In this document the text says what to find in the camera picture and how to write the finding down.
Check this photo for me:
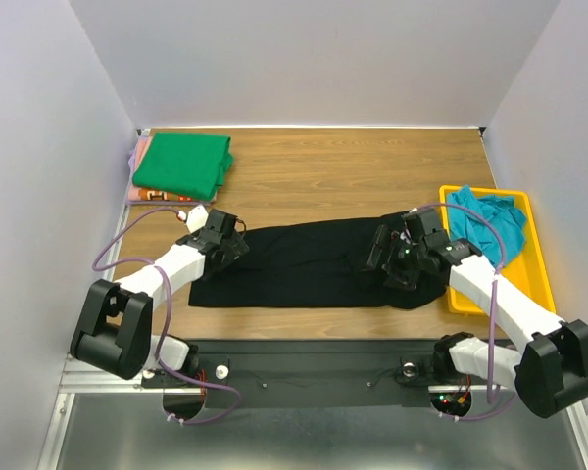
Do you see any black polo shirt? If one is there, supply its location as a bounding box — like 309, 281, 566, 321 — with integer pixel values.
188, 212, 446, 309

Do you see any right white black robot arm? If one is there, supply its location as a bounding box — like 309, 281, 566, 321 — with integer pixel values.
363, 205, 588, 418

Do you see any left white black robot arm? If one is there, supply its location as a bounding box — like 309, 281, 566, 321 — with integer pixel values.
70, 206, 249, 379

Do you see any crumpled teal t shirt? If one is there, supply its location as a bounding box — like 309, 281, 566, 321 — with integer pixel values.
445, 186, 527, 267

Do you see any folded green t shirt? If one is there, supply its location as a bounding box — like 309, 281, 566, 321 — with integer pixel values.
132, 133, 234, 201

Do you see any folded orange patterned t shirt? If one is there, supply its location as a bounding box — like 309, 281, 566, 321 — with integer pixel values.
127, 186, 215, 204

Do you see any yellow plastic tray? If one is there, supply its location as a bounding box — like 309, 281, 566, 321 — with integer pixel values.
438, 185, 556, 316

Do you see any folded lilac t shirt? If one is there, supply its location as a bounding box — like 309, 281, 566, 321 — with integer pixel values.
128, 140, 142, 172

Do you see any folded pink t shirt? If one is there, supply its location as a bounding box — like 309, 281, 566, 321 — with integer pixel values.
136, 136, 153, 159

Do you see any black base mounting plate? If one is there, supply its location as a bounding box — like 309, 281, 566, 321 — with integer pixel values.
141, 337, 491, 410

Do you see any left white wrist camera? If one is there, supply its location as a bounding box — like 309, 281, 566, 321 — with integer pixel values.
176, 205, 209, 234

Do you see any aluminium extrusion rail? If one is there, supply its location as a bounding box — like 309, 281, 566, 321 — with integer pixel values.
61, 348, 585, 393

